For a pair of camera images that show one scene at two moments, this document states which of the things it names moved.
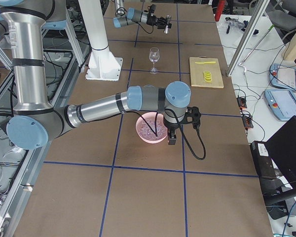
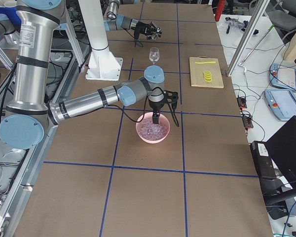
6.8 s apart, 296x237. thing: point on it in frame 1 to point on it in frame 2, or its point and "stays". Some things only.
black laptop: (280, 162) stays
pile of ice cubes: (152, 128) stays
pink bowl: (151, 127) stays
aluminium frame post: (258, 14) stays
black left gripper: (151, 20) to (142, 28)
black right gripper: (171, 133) to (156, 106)
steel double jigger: (168, 19) to (158, 33)
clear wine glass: (154, 57) stays
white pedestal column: (93, 19) stays
